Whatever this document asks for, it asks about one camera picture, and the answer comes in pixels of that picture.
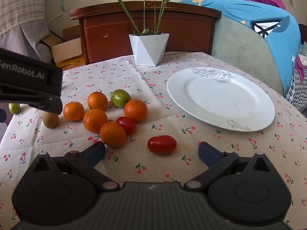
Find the blue printed blanket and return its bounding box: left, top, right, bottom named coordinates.
left=179, top=0, right=302, bottom=97

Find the green sofa armrest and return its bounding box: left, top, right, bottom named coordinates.
left=211, top=17, right=288, bottom=97

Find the checkered beige cloth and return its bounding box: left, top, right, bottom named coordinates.
left=0, top=0, right=55, bottom=63

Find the green mango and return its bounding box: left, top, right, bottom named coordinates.
left=110, top=89, right=131, bottom=108

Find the small green fruit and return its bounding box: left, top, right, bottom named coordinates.
left=9, top=103, right=21, bottom=115

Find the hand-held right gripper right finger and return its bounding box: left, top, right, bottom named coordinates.
left=183, top=141, right=272, bottom=190

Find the cardboard box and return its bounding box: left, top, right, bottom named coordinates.
left=40, top=25, right=86, bottom=70

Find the green leafy plant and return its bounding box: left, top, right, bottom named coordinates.
left=60, top=0, right=217, bottom=36

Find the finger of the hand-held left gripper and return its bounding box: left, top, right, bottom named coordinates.
left=0, top=86, right=63, bottom=115

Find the houndstooth cloth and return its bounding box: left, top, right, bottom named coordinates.
left=284, top=68, right=307, bottom=112

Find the red tomato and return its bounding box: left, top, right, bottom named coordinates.
left=147, top=135, right=177, bottom=155
left=116, top=116, right=137, bottom=135

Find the cherry print tablecloth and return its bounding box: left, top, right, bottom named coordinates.
left=0, top=51, right=307, bottom=230

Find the orange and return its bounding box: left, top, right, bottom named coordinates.
left=63, top=101, right=85, bottom=122
left=83, top=109, right=109, bottom=134
left=99, top=122, right=127, bottom=148
left=124, top=99, right=148, bottom=123
left=87, top=92, right=108, bottom=111

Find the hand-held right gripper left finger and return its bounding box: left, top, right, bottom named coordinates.
left=30, top=141, right=121, bottom=192

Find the brown kiwi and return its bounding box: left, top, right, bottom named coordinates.
left=42, top=112, right=59, bottom=128

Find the white faceted plant pot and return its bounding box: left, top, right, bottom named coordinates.
left=129, top=32, right=170, bottom=67

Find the white plate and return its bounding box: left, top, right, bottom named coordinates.
left=167, top=67, right=275, bottom=132

